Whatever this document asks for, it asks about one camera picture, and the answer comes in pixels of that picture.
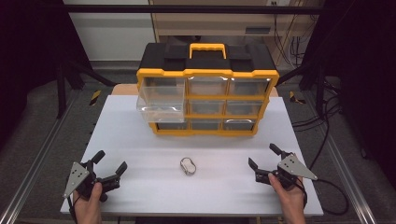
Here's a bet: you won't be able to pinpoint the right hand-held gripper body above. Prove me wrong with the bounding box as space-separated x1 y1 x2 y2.
255 152 318 190

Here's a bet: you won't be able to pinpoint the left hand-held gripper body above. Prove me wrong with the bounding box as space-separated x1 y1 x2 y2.
63 160 121 203

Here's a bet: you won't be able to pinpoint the small metal carabiner clip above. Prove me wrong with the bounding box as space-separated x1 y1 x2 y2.
179 157 197 176

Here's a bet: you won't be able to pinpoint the clear plastic pull-out drawer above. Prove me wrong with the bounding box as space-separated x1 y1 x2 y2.
135 77 187 124

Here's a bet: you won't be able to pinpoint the yellow black organizer cabinet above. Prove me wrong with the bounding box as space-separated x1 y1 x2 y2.
135 42 280 137

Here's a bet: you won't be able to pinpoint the person's left hand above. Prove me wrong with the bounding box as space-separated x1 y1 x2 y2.
73 182 104 219

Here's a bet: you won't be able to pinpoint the person's right hand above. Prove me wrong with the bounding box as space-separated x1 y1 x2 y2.
267 172 305 213

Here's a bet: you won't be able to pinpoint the yellow black floor tape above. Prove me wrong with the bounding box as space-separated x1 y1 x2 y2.
89 90 103 107
289 91 307 105

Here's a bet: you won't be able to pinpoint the grid of clear drawers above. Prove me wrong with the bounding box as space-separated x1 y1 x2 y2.
155 76 272 132

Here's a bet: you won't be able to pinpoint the black metal stand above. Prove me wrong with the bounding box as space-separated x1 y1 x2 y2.
55 59 118 119
276 60 329 117

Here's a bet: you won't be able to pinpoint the dark curtain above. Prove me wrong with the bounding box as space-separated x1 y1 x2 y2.
0 0 92 151
306 0 396 183

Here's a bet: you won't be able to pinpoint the white cabinet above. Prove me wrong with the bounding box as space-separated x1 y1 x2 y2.
63 0 156 62

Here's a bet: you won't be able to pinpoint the light wooden cabinet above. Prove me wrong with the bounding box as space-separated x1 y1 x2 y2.
148 0 316 45

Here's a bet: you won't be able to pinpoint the black horizontal bar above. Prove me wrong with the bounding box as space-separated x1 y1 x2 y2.
61 4 325 16

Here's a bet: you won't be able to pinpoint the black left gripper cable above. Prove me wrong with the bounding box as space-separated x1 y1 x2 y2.
66 195 78 224

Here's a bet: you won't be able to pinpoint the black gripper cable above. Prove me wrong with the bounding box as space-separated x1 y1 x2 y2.
298 176 350 217
66 195 78 224

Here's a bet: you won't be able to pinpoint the aluminium floor rail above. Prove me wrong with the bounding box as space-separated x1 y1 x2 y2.
302 92 378 224
0 89 79 224

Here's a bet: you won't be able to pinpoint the black floor cables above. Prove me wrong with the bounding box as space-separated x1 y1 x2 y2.
291 77 342 172

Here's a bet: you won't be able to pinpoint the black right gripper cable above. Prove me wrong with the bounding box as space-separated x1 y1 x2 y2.
298 176 350 217

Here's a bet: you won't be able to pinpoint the hanging black cables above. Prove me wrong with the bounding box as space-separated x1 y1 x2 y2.
270 1 316 68

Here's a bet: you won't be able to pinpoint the yellow carry handle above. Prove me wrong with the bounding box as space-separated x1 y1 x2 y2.
189 42 228 61

